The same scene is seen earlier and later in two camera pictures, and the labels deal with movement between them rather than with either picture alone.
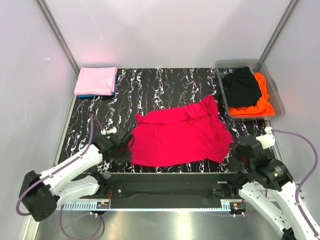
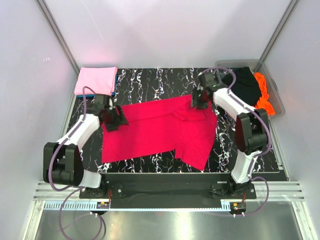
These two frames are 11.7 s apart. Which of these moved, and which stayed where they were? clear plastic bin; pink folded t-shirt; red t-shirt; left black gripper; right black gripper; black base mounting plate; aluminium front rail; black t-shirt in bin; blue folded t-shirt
Moved: red t-shirt; left black gripper; right black gripper
Stayed: pink folded t-shirt; clear plastic bin; black base mounting plate; black t-shirt in bin; blue folded t-shirt; aluminium front rail
